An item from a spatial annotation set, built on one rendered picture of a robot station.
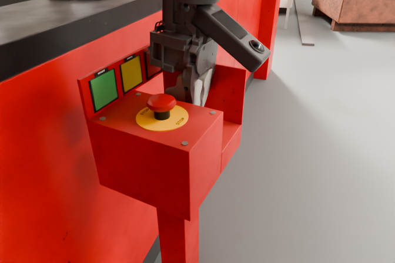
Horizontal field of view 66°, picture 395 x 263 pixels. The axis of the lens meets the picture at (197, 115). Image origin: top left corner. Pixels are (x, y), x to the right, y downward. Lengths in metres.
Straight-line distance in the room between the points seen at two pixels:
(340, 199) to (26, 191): 1.26
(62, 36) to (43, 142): 0.17
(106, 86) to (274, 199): 1.09
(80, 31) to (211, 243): 0.91
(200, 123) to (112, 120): 0.12
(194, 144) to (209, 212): 0.98
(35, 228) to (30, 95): 0.23
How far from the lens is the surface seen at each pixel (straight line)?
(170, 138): 0.38
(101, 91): 0.44
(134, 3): 0.72
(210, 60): 0.48
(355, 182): 1.63
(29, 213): 0.58
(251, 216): 1.33
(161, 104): 0.40
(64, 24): 0.55
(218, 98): 0.54
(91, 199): 0.70
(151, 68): 0.53
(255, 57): 0.41
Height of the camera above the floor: 1.00
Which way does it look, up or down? 31 degrees down
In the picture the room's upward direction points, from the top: straight up
